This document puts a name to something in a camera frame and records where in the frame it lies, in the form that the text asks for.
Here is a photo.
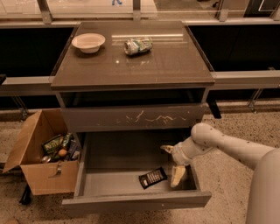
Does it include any grey metal rail ledge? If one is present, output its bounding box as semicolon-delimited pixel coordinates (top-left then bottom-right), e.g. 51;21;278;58
0;70;280;96

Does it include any green can in box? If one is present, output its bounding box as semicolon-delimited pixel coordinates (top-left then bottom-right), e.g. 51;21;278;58
61;133;73;150

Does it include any grey drawer cabinet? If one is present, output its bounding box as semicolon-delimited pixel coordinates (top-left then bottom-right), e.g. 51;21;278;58
50;20;216;217

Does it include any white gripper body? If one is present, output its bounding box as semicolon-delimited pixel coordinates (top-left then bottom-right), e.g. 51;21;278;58
172;142;192;166

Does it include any open grey middle drawer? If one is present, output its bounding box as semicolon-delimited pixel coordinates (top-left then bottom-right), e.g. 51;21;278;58
62;129;212;216

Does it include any black rxbar chocolate bar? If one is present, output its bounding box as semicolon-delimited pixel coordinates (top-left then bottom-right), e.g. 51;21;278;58
138;167;167;189

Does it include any crushed green soda can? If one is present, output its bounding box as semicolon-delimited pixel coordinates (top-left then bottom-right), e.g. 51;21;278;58
124;38;153;56

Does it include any open cardboard box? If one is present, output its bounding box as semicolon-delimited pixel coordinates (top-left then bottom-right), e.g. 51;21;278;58
3;108;79;195

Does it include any green snack bag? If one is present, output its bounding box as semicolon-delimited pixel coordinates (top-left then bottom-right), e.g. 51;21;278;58
41;135;63;155

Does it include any silver can in box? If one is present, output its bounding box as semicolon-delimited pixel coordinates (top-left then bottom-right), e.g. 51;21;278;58
41;156;52;164

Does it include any blue snack packet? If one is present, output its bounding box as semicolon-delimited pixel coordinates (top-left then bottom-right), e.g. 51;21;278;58
66;140;81;161

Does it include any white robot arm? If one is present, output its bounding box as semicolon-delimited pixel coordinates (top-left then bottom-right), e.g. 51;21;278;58
161;122;280;224

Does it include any black table leg foot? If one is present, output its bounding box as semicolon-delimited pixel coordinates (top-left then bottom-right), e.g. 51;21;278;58
19;185;32;205

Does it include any orange round fruit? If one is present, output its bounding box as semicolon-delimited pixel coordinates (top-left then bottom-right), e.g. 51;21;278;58
58;149;67;158

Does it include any closed scratched grey top drawer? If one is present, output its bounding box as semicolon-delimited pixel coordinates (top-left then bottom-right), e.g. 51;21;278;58
61;103;207;132

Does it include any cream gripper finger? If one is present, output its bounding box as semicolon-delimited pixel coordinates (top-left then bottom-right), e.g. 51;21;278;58
171;165;186;187
160;145;173;154

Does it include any white paper bowl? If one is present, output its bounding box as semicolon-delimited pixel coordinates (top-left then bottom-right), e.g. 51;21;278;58
72;33;106;53

